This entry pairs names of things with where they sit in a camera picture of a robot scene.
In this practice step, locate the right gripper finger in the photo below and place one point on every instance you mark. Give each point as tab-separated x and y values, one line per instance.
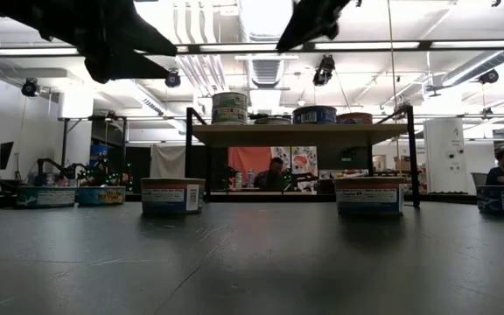
304	32

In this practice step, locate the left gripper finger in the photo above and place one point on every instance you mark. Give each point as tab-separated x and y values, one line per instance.
125	65
147	37

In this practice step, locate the dark blue barcode can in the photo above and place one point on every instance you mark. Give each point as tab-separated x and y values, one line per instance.
314	115

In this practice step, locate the tuna can with silver lid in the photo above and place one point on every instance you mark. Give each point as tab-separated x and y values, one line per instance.
273	121

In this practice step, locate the Wild Planet blue can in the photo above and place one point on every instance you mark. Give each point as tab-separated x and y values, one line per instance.
354	118

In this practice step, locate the teal label fish can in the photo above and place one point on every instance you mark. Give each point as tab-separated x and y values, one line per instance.
46	198
101	196

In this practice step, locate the gold lid red blue can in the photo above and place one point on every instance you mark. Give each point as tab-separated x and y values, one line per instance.
164	197
368	197

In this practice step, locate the dark blue fish can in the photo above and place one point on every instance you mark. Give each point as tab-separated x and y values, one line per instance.
497	201

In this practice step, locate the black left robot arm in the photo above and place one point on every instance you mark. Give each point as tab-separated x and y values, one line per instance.
7	13

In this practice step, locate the background black robot arm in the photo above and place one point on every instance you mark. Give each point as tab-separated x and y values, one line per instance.
231	177
302	177
53	166

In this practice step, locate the blue storage bin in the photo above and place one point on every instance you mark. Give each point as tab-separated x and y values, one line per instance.
99	151

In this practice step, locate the white hanging cloth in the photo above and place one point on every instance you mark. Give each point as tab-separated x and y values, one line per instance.
166	159

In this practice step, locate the colourful floral poster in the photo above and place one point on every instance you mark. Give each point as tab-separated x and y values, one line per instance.
304	157

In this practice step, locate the orange backdrop cloth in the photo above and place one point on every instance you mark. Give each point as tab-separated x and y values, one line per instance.
245	153

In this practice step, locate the black monitor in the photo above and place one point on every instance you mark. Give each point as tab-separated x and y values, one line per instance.
2	155

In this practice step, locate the grey chair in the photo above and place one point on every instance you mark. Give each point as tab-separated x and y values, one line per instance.
479	179

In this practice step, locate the black ceiling camera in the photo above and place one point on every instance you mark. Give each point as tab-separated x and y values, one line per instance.
489	76
172	79
30	87
324	70

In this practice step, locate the white ceiling air duct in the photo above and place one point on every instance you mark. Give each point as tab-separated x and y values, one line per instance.
266	72

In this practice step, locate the black overhead frame beam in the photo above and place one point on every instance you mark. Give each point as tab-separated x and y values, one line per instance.
366	46

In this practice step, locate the wooden shelf with black frame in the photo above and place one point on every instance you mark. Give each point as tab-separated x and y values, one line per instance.
300	133

